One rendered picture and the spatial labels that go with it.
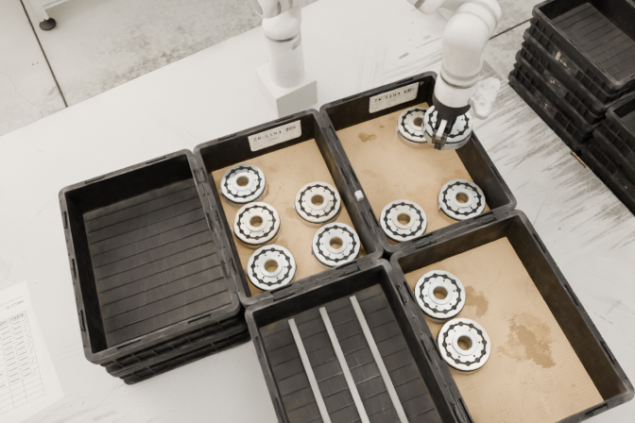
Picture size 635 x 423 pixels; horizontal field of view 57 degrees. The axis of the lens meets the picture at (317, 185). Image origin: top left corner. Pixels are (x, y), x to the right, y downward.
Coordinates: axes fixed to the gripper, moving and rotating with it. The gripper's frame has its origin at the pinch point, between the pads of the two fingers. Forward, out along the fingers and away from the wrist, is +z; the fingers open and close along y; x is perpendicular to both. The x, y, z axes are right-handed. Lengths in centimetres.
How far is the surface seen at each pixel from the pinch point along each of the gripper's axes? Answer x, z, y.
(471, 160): 7.2, 12.1, -4.7
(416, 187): -2.3, 16.9, 4.2
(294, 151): -32.5, 17.1, 6.4
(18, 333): -73, 30, 69
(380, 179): -10.6, 17.0, 5.6
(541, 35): 13, 48, -86
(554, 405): 37, 17, 39
